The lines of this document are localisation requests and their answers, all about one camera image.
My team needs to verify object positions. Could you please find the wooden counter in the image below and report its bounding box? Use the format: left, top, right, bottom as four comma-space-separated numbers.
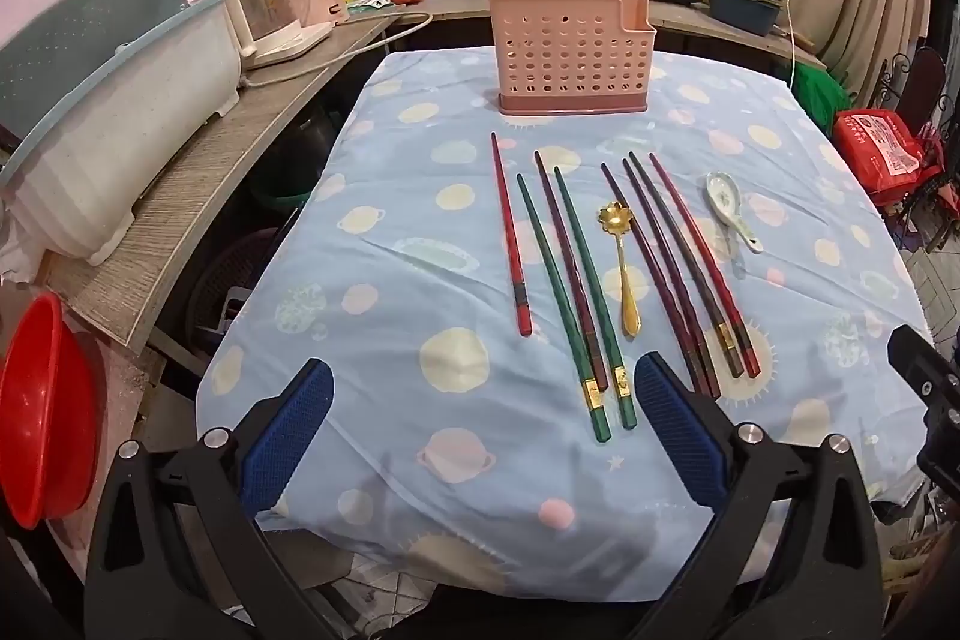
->
45, 0, 826, 356

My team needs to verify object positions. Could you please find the dark brown chopstick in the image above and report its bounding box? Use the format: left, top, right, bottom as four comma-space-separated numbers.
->
628, 151, 744, 381

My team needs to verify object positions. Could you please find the pink perforated utensil basket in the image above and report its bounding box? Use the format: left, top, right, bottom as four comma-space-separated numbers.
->
487, 0, 650, 116

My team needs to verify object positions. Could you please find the dark metal chair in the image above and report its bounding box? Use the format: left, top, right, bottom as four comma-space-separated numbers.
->
874, 47, 960, 253

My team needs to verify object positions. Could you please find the dark woven basket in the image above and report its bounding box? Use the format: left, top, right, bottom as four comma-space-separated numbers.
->
184, 227, 279, 357

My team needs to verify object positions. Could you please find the red chopstick black band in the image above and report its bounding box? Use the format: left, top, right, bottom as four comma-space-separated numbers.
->
490, 132, 534, 338

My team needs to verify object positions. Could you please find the dark red chopstick gold band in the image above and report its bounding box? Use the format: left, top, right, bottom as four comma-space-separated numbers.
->
534, 151, 608, 390

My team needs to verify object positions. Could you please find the white dish drainer box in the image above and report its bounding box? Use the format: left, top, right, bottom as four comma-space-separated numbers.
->
0, 0, 245, 267

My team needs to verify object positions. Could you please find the gold flower spoon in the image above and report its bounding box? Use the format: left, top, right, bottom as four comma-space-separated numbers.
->
596, 201, 647, 339

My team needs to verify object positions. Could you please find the red plastic bag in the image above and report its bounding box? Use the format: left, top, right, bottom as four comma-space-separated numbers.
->
834, 107, 939, 211

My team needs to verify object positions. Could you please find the grey power cord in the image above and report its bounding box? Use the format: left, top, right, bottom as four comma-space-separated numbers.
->
240, 10, 436, 90

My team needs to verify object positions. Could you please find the white ceramic spoon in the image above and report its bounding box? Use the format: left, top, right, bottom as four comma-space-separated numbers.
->
705, 171, 765, 254

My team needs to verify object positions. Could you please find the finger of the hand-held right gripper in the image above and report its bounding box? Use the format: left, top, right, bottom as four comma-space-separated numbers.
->
887, 325, 960, 483

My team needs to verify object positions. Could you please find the red plastic basin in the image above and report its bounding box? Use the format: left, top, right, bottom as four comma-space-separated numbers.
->
0, 291, 103, 531

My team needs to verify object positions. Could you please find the green plastic bag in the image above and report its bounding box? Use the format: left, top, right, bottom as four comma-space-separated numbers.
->
795, 59, 845, 136

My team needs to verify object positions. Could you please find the green chopstick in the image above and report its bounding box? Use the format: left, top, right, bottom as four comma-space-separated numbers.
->
517, 173, 609, 444
554, 166, 638, 428

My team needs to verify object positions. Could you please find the blue planet print tablecloth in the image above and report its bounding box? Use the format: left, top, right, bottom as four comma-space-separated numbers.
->
196, 47, 935, 600

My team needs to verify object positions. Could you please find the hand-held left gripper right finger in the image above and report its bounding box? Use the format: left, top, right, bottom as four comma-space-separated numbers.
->
634, 351, 886, 640

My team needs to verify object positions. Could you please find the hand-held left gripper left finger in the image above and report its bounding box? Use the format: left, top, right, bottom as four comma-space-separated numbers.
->
84, 359, 335, 640

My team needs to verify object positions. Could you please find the maroon chopstick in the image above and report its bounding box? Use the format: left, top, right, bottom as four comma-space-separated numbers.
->
622, 158, 722, 398
601, 162, 710, 398

